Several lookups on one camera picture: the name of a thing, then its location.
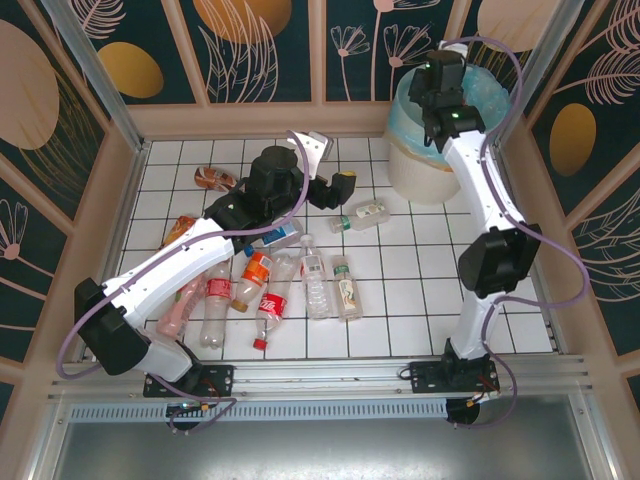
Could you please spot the squat clear bottle green cap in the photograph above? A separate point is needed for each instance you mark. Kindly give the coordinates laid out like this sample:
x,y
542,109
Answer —
x,y
367,212

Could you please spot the blue label clear bottle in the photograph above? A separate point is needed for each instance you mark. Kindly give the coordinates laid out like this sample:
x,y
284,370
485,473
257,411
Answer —
x,y
280,232

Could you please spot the white plastic waste bin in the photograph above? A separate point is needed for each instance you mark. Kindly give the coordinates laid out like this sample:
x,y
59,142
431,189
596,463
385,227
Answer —
x,y
425,182

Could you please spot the orange label bottle brown cap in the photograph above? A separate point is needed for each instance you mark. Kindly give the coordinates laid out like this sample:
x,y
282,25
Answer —
x,y
256,270

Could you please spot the clear water bottle white cap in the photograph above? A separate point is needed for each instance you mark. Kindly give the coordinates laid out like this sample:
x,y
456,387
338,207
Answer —
x,y
315,285

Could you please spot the clear bottle floral white label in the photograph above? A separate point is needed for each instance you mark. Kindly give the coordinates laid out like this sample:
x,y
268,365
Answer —
x,y
347,295

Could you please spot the orange juice bottle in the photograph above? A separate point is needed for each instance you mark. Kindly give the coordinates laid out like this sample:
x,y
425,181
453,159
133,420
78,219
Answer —
x,y
176,230

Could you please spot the cola bottle red cap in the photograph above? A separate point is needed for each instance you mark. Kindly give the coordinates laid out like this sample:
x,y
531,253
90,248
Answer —
x,y
272,305

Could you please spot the red label clear bottle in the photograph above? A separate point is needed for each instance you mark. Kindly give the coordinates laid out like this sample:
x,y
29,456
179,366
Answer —
x,y
216,310

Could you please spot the pink plastic bottle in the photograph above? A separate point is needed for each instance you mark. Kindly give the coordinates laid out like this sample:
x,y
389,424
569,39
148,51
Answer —
x,y
172,317

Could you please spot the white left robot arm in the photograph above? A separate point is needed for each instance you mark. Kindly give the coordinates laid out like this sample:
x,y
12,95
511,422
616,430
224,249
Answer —
x,y
175,260

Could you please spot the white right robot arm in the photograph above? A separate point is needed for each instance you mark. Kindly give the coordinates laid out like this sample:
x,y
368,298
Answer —
x,y
480,190

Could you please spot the blue plastic bin liner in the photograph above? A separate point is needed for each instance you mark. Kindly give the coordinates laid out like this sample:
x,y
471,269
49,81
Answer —
x,y
490,100

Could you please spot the crumpled brown label bottle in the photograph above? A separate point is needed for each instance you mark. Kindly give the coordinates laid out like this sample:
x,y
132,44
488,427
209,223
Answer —
x,y
212,177

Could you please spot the grey metal sheet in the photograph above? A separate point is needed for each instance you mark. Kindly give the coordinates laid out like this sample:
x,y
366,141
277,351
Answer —
x,y
320,450

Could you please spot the aluminium frame post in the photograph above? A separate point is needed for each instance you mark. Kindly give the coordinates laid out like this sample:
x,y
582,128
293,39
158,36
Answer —
x,y
540,65
100,85

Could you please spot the aluminium side rail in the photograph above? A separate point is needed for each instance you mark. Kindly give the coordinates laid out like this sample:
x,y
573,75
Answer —
x,y
555,327
120,235

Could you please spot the aluminium mounting rail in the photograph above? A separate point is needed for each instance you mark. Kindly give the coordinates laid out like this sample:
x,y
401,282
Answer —
x,y
320,375

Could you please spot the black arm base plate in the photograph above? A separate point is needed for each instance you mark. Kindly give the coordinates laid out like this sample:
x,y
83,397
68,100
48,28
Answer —
x,y
220,380
425,377

